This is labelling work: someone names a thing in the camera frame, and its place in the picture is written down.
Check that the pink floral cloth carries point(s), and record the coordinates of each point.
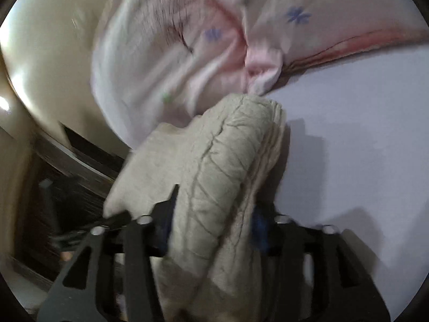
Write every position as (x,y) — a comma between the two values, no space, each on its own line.
(187,47)

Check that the cream headboard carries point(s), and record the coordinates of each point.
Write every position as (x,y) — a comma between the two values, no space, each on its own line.
(50,60)

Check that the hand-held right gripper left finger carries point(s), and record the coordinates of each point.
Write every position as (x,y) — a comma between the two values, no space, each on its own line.
(165,225)

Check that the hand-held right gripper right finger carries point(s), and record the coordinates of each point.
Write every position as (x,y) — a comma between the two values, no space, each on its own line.
(260,228)

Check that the white bed sheet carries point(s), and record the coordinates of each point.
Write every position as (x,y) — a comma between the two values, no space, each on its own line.
(342,161)

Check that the beige garment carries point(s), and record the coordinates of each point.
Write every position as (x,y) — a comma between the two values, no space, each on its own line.
(214,181)

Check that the dark wooden bed frame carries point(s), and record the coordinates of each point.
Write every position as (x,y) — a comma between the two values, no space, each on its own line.
(63,187)

